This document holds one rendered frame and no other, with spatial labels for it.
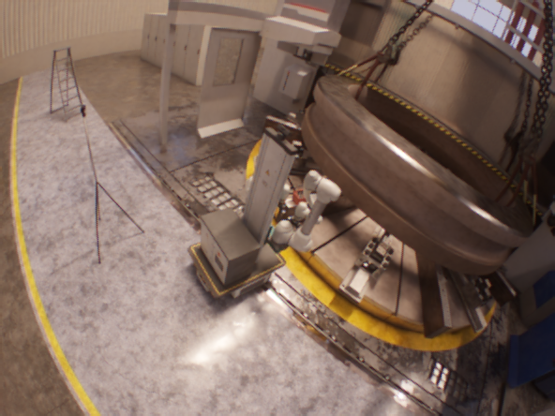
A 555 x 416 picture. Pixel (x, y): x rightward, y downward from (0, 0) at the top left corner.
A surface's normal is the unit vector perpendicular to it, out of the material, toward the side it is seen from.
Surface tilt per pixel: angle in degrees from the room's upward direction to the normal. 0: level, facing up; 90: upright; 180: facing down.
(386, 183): 90
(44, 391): 0
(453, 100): 90
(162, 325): 0
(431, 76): 90
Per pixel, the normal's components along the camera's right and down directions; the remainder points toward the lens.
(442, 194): -0.54, 0.47
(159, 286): 0.26, -0.70
